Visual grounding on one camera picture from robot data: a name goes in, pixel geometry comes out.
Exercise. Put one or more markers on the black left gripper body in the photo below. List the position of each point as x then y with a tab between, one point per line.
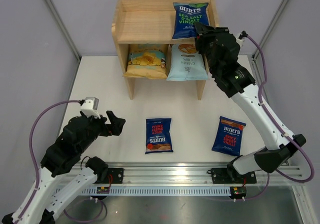
99	126

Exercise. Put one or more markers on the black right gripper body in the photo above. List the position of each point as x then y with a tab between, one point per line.
205	42

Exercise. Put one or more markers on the blue Burts sea salt bag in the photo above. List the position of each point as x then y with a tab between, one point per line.
186	15

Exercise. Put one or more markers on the light blue cassava chips bag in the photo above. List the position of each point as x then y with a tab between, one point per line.
186	64

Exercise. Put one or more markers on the tan kettle cooked chips bag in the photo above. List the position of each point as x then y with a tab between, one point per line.
147	61

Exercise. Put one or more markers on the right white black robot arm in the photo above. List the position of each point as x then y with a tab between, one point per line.
238	84

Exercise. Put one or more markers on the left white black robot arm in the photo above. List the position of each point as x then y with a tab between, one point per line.
42	205

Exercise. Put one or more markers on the blue Burts chilli bag centre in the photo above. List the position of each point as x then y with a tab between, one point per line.
158	137

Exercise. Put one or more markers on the blue burts chilli bag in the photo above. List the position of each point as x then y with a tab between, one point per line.
158	137
228	138

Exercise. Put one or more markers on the blue Burts chilli bag right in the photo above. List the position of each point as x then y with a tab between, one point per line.
228	138

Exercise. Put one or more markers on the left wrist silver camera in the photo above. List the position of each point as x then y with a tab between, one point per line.
89	107

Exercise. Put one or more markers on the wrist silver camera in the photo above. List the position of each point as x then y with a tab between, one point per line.
89	107
241	37

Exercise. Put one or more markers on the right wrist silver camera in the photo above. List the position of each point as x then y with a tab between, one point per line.
241	37

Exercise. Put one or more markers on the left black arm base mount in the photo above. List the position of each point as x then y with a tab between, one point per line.
114	175

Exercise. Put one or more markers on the aluminium rail frame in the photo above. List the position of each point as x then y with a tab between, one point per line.
184	174

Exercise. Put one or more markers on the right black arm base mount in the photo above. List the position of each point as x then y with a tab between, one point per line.
225	176

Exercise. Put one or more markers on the white slotted cable duct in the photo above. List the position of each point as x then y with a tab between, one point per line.
156	191

